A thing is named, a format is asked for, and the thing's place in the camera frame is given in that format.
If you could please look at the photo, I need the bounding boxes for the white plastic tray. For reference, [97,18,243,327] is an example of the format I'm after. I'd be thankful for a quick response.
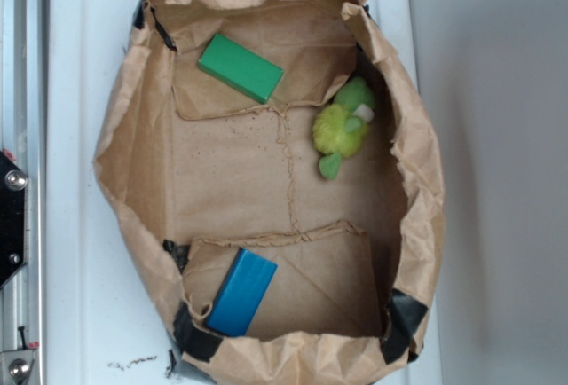
[45,0,445,385]

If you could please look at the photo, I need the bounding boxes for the aluminium frame rail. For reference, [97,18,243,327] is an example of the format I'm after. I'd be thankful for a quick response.
[1,0,49,384]

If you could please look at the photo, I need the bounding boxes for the brown paper bag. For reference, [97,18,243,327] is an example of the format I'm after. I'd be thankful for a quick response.
[94,0,445,384]

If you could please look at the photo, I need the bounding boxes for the silver corner bracket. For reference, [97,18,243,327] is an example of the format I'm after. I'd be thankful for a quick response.
[1,326,37,385]

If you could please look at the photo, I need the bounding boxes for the black metal bracket plate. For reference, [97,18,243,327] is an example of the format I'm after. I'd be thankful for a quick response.
[0,150,28,290]

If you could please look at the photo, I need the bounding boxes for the green rectangular block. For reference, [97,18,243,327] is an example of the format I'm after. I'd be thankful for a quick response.
[198,34,284,104]

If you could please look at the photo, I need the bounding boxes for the green plush animal toy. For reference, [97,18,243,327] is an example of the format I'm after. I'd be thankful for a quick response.
[312,76,376,180]

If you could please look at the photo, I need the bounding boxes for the blue rectangular block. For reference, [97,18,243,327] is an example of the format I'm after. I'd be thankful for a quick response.
[205,248,278,337]

